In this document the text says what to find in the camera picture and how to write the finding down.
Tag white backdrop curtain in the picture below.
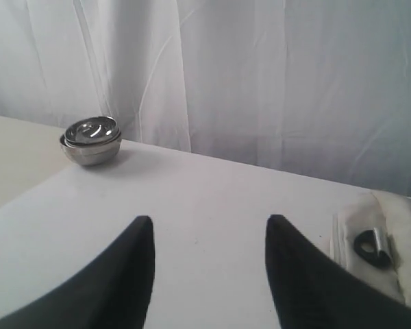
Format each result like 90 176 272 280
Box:
0 1 411 196

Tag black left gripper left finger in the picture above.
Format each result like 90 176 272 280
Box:
0 216 155 328

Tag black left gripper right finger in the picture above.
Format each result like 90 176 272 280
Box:
265 215 411 328

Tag cream fabric duffel bag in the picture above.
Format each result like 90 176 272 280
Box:
329 191 411 308

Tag stacked stainless steel bowls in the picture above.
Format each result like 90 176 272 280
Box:
59 116 122 167

